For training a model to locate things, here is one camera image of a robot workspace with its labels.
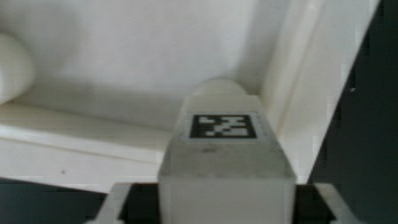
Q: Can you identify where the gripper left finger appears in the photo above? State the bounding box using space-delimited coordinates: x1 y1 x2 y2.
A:
88 183 134 224

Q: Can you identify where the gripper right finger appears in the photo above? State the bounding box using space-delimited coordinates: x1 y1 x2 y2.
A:
315 183 363 224

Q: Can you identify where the white leg with tag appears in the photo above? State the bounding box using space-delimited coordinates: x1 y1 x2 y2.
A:
159 79 297 224

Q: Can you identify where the white square tabletop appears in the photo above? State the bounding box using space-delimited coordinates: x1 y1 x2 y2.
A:
0 0 381 192

